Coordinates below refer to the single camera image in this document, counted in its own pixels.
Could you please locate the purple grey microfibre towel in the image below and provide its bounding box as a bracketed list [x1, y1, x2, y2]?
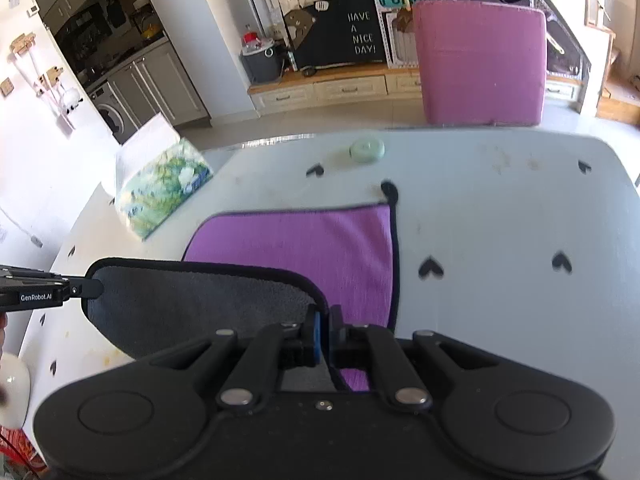
[81, 181, 399, 392]

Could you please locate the white rounded object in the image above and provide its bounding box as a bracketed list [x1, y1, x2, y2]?
[0, 353, 30, 429]

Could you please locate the floral tissue box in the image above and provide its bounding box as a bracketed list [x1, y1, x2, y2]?
[114, 114, 214, 240]

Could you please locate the white washing machine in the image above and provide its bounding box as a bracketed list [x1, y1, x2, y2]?
[89, 81, 139, 144]

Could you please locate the grey kitchen cabinet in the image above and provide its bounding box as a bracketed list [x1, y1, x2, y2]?
[106, 41, 209, 127]

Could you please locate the wooden low drawer cabinet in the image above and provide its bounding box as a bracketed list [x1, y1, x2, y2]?
[247, 66, 584, 116]

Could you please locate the grey bin with red lid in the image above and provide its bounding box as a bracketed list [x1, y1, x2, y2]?
[240, 28, 283, 84]

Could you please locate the black chalkboard cart sign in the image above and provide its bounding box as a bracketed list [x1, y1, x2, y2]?
[284, 0, 386, 72]

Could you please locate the pink upholstered chair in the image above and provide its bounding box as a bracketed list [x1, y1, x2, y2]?
[412, 0, 547, 127]

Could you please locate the white charger cable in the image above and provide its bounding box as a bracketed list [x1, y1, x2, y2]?
[0, 206, 46, 250]

